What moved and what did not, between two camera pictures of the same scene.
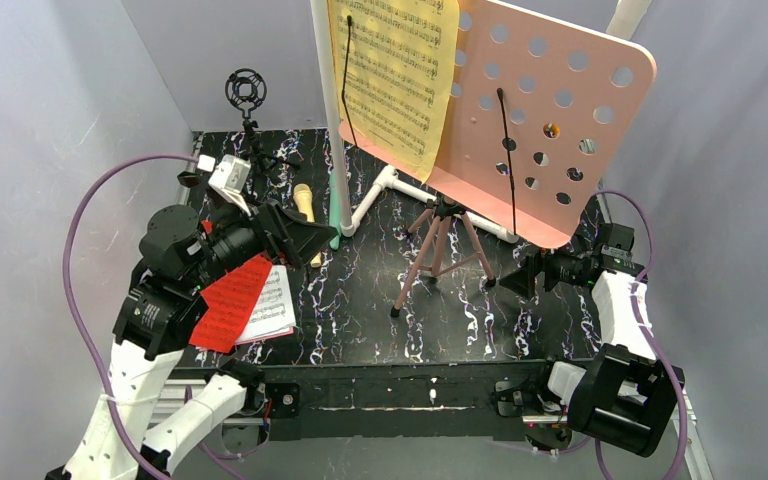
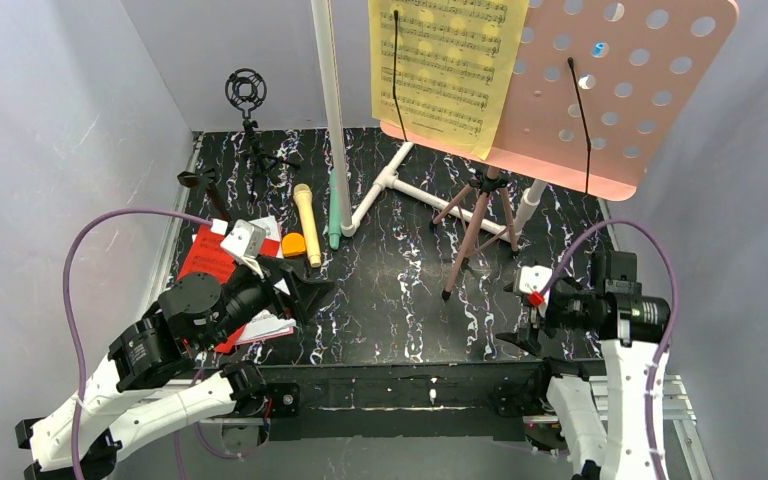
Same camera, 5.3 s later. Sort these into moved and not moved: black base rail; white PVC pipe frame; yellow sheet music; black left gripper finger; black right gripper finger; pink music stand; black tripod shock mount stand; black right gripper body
Moved: black right gripper body; yellow sheet music; black left gripper finger; black right gripper finger; pink music stand
Not moved: black tripod shock mount stand; black base rail; white PVC pipe frame
